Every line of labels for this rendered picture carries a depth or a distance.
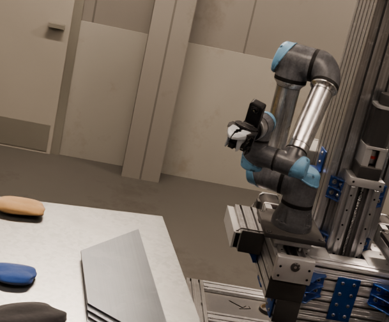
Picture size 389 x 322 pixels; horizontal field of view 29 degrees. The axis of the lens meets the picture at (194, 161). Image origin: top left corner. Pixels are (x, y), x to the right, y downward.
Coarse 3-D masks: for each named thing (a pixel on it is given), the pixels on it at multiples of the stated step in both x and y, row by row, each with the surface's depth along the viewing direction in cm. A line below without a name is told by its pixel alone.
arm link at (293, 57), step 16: (288, 48) 258; (304, 48) 258; (272, 64) 260; (288, 64) 257; (304, 64) 255; (288, 80) 259; (304, 80) 260; (288, 96) 262; (272, 112) 266; (288, 112) 264; (288, 128) 267; (272, 144) 267; (256, 176) 271; (272, 176) 268
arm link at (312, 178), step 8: (312, 168) 271; (280, 176) 267; (288, 176) 267; (312, 176) 265; (320, 176) 268; (280, 184) 268; (288, 184) 267; (296, 184) 265; (304, 184) 265; (312, 184) 265; (280, 192) 270; (288, 192) 268; (296, 192) 266; (304, 192) 266; (312, 192) 267; (288, 200) 268; (296, 200) 267; (304, 200) 267; (312, 200) 269
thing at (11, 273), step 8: (0, 264) 193; (8, 264) 194; (16, 264) 196; (0, 272) 190; (8, 272) 191; (16, 272) 191; (24, 272) 192; (32, 272) 194; (0, 280) 189; (8, 280) 188; (16, 280) 189; (24, 280) 190; (32, 280) 192
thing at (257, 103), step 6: (252, 102) 223; (258, 102) 223; (252, 108) 224; (258, 108) 223; (264, 108) 224; (252, 114) 226; (258, 114) 225; (246, 120) 229; (252, 120) 228; (258, 120) 226; (258, 126) 229
